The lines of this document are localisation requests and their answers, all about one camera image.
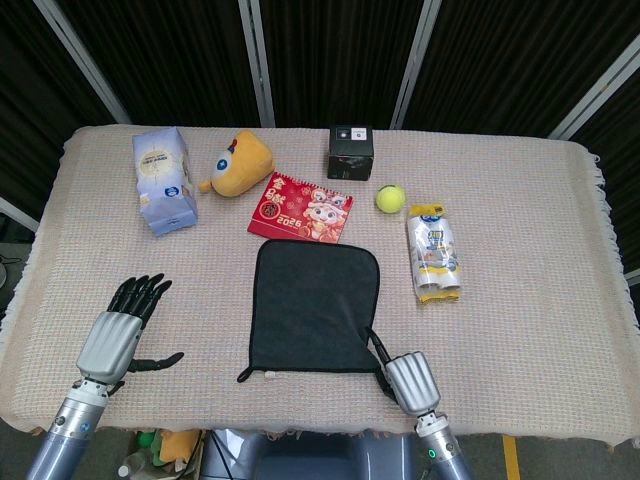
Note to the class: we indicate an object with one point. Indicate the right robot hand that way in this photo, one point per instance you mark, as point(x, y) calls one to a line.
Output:
point(412, 382)

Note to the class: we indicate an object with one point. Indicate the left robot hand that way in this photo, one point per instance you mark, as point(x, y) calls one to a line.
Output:
point(107, 345)

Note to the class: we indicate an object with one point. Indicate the grey and pink towel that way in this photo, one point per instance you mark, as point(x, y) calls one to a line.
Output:
point(315, 310)

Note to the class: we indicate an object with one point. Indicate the beige woven tablecloth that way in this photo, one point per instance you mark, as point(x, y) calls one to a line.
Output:
point(500, 350)

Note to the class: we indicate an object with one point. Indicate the small yellow stuffed toy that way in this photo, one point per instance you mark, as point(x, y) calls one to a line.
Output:
point(177, 445)

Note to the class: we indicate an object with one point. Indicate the clear plastic bottle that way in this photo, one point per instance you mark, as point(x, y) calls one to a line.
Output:
point(125, 471)

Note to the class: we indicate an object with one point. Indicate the grey robot torso base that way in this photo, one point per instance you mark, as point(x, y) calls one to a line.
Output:
point(310, 460)

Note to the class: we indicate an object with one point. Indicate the pack of plastic bag rolls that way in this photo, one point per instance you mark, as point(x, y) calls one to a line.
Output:
point(432, 255)

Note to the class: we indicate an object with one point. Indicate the light blue tissue pack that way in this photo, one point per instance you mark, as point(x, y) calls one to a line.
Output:
point(162, 190)

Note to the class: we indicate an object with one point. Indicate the yellow-green tennis ball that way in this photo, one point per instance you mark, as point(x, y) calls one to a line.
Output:
point(390, 199)

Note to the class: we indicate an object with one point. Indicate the red 2026 desk calendar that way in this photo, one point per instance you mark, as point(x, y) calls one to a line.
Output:
point(295, 220)

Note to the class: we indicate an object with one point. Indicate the yellow plush toy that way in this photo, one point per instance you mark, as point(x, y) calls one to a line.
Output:
point(245, 165)

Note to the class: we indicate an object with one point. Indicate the black cardboard box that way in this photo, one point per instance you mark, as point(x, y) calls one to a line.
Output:
point(350, 160)

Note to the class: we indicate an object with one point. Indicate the dark pleated partition curtain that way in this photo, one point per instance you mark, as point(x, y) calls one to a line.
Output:
point(175, 60)

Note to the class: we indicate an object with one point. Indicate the white metal frame post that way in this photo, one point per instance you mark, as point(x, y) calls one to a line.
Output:
point(82, 60)
point(415, 60)
point(17, 212)
point(257, 60)
point(595, 85)
point(633, 278)

